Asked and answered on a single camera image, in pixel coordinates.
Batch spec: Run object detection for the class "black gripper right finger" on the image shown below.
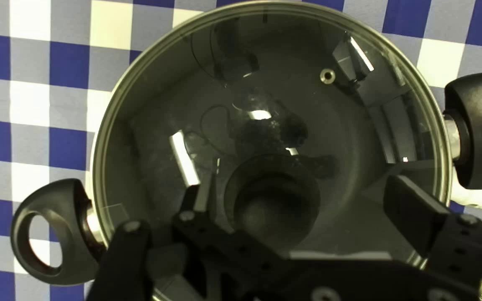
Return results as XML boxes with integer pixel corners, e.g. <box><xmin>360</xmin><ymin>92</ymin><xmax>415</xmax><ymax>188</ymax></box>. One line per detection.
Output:
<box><xmin>383</xmin><ymin>174</ymin><xmax>482</xmax><ymax>278</ymax></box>

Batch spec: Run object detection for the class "blue white checked tablecloth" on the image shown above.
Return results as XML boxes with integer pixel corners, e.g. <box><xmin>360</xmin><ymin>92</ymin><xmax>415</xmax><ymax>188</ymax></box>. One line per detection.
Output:
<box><xmin>0</xmin><ymin>0</ymin><xmax>482</xmax><ymax>301</ymax></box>

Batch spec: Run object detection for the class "round glass lid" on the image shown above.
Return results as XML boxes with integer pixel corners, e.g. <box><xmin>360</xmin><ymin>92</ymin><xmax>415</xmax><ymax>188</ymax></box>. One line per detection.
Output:
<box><xmin>91</xmin><ymin>0</ymin><xmax>455</xmax><ymax>271</ymax></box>

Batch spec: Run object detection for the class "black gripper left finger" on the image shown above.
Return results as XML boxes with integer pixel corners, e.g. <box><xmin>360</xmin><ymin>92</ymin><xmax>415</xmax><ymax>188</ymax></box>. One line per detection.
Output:
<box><xmin>174</xmin><ymin>169</ymin><xmax>221</xmax><ymax>226</ymax></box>

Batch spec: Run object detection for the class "black cooking pot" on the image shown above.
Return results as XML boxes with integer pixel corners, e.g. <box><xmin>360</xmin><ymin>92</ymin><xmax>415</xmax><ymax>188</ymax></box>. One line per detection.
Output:
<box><xmin>9</xmin><ymin>0</ymin><xmax>482</xmax><ymax>288</ymax></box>

